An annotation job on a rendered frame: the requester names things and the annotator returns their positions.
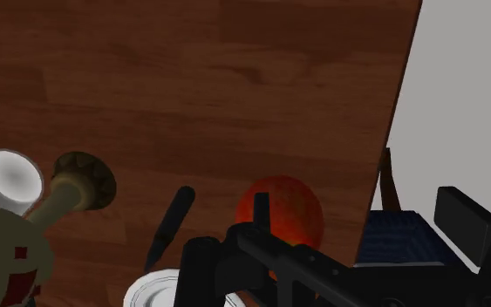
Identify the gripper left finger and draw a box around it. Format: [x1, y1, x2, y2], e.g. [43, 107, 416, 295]
[174, 192, 367, 307]

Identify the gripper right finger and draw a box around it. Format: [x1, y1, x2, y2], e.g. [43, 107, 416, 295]
[433, 185, 491, 307]

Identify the red apple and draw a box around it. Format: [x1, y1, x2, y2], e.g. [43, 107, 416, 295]
[235, 174, 325, 282]

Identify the chair with blue seat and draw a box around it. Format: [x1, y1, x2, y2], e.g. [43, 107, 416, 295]
[354, 147, 468, 268]

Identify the black pen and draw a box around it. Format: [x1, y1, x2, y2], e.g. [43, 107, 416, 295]
[143, 185, 197, 274]

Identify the white plate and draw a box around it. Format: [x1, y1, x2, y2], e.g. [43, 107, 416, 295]
[122, 268, 247, 307]

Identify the brown wooden table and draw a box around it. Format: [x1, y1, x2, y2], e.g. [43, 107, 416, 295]
[0, 0, 424, 307]

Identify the olive vase with red squares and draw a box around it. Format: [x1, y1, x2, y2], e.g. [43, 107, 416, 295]
[0, 150, 118, 307]

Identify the white cup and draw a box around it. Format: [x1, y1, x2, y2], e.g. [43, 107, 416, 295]
[0, 148, 45, 216]

